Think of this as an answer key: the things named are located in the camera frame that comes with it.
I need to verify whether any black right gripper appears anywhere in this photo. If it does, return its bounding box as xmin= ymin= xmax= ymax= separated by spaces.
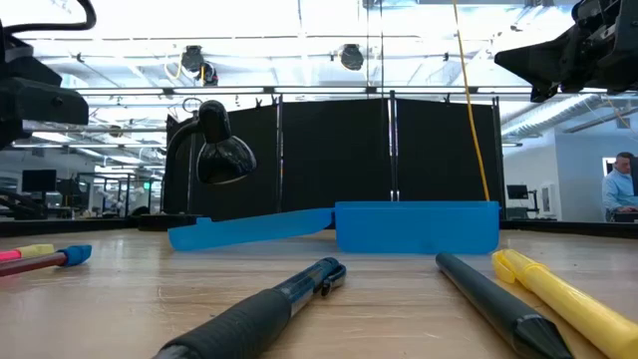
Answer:
xmin=494 ymin=0 xmax=638 ymax=104

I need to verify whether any pink pencil yellow eraser cap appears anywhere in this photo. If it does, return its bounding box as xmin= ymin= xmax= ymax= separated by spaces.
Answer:
xmin=0 ymin=243 xmax=56 ymax=262

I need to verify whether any brown pencil blue eraser cap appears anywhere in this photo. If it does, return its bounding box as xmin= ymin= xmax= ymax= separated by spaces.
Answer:
xmin=0 ymin=243 xmax=94 ymax=278

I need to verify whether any yellow highlighter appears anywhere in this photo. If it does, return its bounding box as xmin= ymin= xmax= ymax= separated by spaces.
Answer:
xmin=491 ymin=248 xmax=638 ymax=359

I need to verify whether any plain black pen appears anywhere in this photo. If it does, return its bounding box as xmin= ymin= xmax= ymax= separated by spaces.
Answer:
xmin=435 ymin=251 xmax=574 ymax=359

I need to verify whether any black grip pen blue barrel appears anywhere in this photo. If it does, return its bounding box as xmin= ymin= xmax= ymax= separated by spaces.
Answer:
xmin=152 ymin=256 xmax=348 ymax=359

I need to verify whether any translucent blue plastic supply box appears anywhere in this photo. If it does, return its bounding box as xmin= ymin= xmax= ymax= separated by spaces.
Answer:
xmin=167 ymin=200 xmax=501 ymax=255

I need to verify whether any person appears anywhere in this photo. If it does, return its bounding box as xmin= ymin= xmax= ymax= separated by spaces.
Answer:
xmin=601 ymin=151 xmax=638 ymax=223

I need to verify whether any black round hanging device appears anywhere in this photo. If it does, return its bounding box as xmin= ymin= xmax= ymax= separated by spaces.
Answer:
xmin=339 ymin=43 xmax=366 ymax=72
xmin=179 ymin=44 xmax=219 ymax=87

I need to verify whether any black desk lamp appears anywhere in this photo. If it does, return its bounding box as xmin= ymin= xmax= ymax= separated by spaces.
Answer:
xmin=137 ymin=99 xmax=258 ymax=231

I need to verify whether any black folding partition screen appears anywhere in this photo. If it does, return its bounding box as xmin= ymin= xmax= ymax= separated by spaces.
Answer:
xmin=165 ymin=94 xmax=505 ymax=220

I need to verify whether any yellow cable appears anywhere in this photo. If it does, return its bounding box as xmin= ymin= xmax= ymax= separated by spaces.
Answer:
xmin=451 ymin=0 xmax=491 ymax=202

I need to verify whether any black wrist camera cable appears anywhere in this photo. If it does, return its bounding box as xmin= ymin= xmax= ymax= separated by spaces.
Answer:
xmin=0 ymin=0 xmax=98 ymax=35

